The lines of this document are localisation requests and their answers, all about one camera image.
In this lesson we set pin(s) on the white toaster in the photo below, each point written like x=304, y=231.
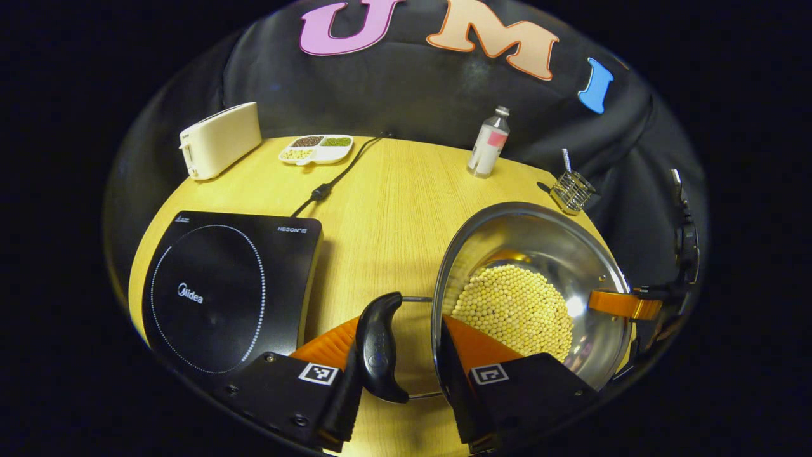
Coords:
x=222, y=139

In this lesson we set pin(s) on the clear bottle pink label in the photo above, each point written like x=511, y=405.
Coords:
x=487, y=146

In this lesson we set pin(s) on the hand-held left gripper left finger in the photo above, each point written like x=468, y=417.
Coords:
x=279, y=393

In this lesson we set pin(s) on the black induction cooktop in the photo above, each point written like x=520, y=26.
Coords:
x=216, y=292

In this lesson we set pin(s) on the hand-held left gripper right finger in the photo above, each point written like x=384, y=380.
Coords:
x=457, y=393

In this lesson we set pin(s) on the striped straw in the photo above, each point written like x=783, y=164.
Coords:
x=566, y=160

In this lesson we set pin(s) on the pile of yellow soybeans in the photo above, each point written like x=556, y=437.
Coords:
x=514, y=304

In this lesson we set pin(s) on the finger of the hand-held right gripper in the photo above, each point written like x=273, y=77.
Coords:
x=622, y=304

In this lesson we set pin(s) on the white divided dish with beans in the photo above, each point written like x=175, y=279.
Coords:
x=316, y=150

